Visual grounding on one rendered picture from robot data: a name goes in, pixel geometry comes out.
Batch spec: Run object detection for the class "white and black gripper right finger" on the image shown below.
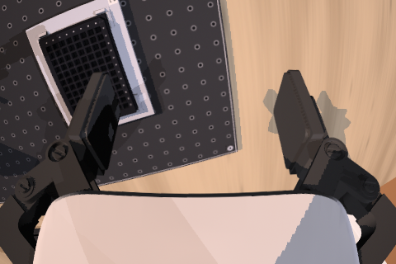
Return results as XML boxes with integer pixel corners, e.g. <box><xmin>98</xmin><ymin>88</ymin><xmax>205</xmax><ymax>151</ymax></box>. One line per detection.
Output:
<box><xmin>273</xmin><ymin>69</ymin><xmax>396</xmax><ymax>264</ymax></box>

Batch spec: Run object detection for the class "black grid plate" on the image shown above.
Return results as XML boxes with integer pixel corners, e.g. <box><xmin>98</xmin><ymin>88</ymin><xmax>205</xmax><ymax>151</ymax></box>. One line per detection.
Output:
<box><xmin>39</xmin><ymin>13</ymin><xmax>138</xmax><ymax>117</ymax></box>

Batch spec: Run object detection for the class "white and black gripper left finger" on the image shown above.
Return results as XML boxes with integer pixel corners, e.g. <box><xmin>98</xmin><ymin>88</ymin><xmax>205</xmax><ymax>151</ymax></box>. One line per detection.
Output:
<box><xmin>0</xmin><ymin>72</ymin><xmax>120</xmax><ymax>264</ymax></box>

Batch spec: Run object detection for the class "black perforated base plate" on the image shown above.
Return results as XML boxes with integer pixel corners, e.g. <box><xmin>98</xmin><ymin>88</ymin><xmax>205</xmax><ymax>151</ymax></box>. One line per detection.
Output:
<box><xmin>0</xmin><ymin>0</ymin><xmax>238</xmax><ymax>204</ymax></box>

